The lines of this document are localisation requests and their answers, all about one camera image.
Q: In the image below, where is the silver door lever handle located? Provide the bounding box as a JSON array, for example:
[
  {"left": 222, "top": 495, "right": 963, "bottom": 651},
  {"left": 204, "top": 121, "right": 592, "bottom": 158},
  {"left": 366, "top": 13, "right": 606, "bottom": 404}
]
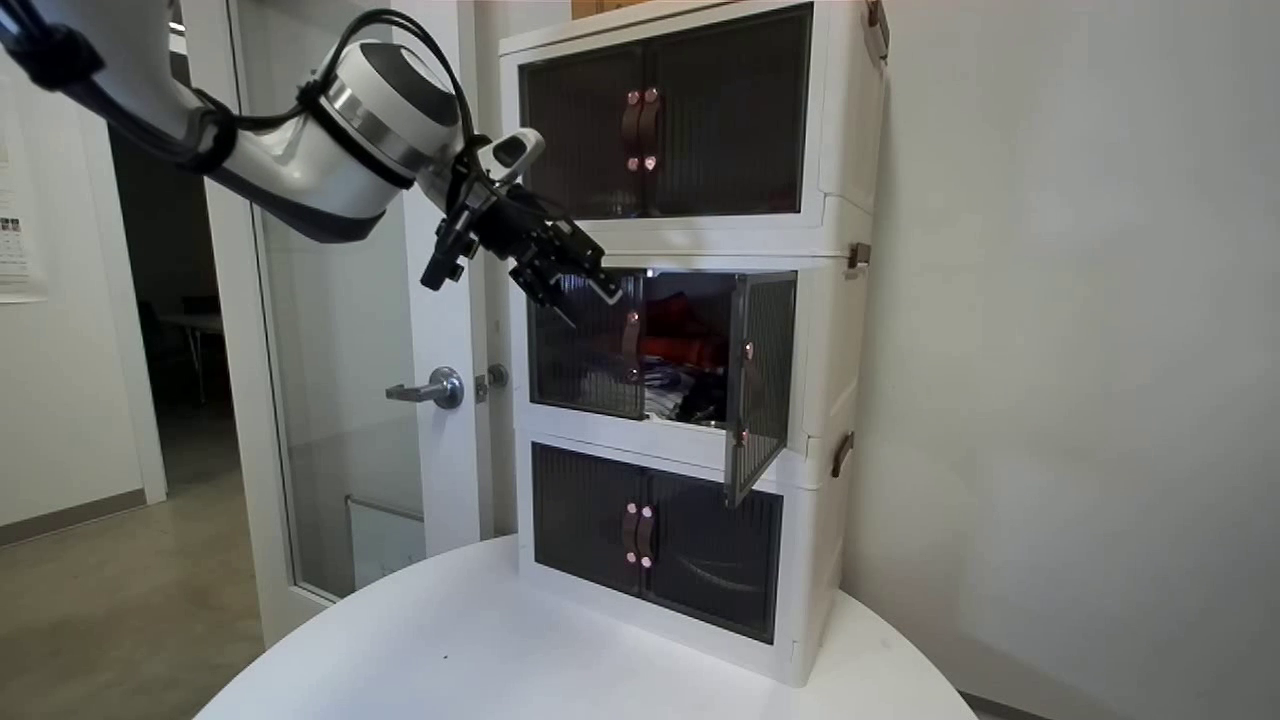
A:
[{"left": 382, "top": 364, "right": 469, "bottom": 412}]

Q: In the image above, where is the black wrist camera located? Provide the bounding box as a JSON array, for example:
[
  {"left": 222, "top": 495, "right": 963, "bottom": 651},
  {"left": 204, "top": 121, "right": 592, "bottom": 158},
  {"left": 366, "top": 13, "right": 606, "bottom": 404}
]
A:
[{"left": 419, "top": 211, "right": 472, "bottom": 297}]

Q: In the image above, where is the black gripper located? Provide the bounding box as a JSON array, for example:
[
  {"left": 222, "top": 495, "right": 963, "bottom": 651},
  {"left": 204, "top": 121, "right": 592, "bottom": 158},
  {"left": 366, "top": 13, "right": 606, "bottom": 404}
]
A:
[{"left": 464, "top": 178, "right": 631, "bottom": 329}]

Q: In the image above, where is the red item inside cabinet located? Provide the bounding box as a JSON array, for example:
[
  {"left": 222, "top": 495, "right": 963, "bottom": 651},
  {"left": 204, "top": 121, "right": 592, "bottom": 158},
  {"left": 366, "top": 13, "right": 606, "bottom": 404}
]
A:
[{"left": 636, "top": 294, "right": 731, "bottom": 373}]

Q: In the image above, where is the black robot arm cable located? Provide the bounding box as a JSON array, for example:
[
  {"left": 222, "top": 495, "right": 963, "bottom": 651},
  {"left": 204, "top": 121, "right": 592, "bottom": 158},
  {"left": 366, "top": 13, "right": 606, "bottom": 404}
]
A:
[{"left": 296, "top": 4, "right": 479, "bottom": 151}]

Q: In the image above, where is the dark translucent cabinet door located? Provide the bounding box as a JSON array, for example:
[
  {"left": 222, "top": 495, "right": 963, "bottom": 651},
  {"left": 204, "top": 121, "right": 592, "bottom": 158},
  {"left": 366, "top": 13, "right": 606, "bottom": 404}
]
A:
[
  {"left": 636, "top": 469, "right": 787, "bottom": 648},
  {"left": 720, "top": 274, "right": 801, "bottom": 511},
  {"left": 515, "top": 36, "right": 648, "bottom": 223},
  {"left": 527, "top": 441, "right": 645, "bottom": 594},
  {"left": 526, "top": 266, "right": 652, "bottom": 423},
  {"left": 636, "top": 4, "right": 815, "bottom": 219}
]

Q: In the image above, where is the black item inside cabinet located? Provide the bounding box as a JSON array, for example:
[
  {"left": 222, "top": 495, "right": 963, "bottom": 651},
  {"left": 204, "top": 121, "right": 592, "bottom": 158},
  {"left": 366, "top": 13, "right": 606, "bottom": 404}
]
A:
[{"left": 648, "top": 364, "right": 731, "bottom": 427}]

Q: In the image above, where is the white framed glass room door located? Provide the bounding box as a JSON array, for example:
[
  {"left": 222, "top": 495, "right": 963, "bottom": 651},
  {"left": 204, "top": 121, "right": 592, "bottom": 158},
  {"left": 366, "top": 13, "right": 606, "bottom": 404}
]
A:
[{"left": 184, "top": 0, "right": 515, "bottom": 645}]

